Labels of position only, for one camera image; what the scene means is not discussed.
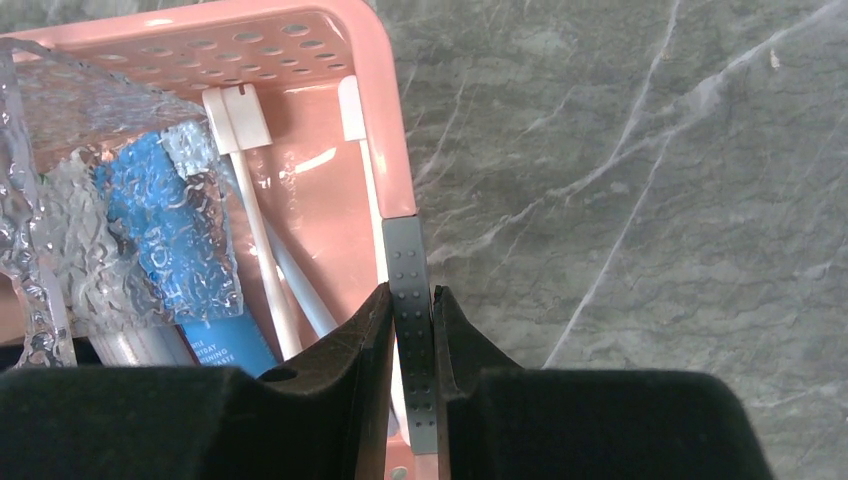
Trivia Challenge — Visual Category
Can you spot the pink perforated plastic basket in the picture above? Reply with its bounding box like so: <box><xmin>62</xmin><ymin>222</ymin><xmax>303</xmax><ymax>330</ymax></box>
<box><xmin>1</xmin><ymin>1</ymin><xmax>438</xmax><ymax>479</ymax></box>

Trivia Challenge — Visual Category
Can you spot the blue toothpaste tube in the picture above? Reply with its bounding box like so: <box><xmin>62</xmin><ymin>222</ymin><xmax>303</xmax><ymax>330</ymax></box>
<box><xmin>95</xmin><ymin>128</ymin><xmax>276</xmax><ymax>377</ymax></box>

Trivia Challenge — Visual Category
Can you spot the pale grey toothbrush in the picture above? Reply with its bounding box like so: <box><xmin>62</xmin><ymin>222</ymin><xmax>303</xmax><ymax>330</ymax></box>
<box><xmin>256</xmin><ymin>208</ymin><xmax>338</xmax><ymax>338</ymax></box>

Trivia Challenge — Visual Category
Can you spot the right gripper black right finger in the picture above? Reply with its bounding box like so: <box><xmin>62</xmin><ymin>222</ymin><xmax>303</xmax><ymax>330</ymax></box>
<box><xmin>433</xmin><ymin>286</ymin><xmax>773</xmax><ymax>479</ymax></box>

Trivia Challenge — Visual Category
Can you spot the silver toothpaste tube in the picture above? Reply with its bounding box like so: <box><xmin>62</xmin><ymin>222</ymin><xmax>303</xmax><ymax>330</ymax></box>
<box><xmin>38</xmin><ymin>148</ymin><xmax>194</xmax><ymax>366</ymax></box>

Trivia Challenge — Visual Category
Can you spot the white toothbrush at basket edge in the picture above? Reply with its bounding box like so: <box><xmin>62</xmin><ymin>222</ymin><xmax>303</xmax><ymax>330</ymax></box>
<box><xmin>338</xmin><ymin>75</ymin><xmax>411</xmax><ymax>446</ymax></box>

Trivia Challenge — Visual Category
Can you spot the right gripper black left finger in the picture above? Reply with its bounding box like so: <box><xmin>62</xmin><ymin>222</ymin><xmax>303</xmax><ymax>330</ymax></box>
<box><xmin>1</xmin><ymin>284</ymin><xmax>392</xmax><ymax>479</ymax></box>

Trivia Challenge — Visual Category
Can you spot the clear textured glass dish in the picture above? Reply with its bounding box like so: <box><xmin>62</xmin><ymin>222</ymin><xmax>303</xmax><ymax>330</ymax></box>
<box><xmin>1</xmin><ymin>38</ymin><xmax>246</xmax><ymax>367</ymax></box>

